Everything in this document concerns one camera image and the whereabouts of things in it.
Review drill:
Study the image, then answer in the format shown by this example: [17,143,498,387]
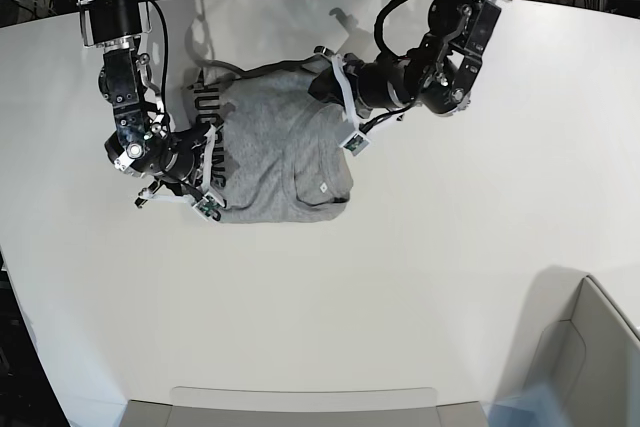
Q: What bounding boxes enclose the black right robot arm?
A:
[77,0,209,198]

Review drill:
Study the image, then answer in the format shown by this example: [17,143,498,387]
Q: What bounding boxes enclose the grey bin bottom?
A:
[120,386,488,426]

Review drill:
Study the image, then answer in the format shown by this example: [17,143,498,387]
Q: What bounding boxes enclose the grey T-shirt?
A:
[184,54,353,224]

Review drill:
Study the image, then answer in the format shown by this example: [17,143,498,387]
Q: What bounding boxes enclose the grey bin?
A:
[523,276,639,426]
[120,386,488,426]

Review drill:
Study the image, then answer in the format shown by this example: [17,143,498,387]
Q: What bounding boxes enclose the blue translucent sheet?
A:
[487,383,570,427]

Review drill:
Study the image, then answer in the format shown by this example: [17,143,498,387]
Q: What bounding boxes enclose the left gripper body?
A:
[349,59,415,112]

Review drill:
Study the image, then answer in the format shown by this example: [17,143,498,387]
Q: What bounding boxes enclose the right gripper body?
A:
[159,127,213,190]

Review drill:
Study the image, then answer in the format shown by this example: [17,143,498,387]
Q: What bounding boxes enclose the grey bin right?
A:
[523,276,639,426]

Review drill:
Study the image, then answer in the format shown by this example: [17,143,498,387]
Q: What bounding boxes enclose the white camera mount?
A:
[314,46,406,156]
[134,123,227,222]

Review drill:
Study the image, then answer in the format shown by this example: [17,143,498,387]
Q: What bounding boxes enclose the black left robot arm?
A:
[309,0,506,124]

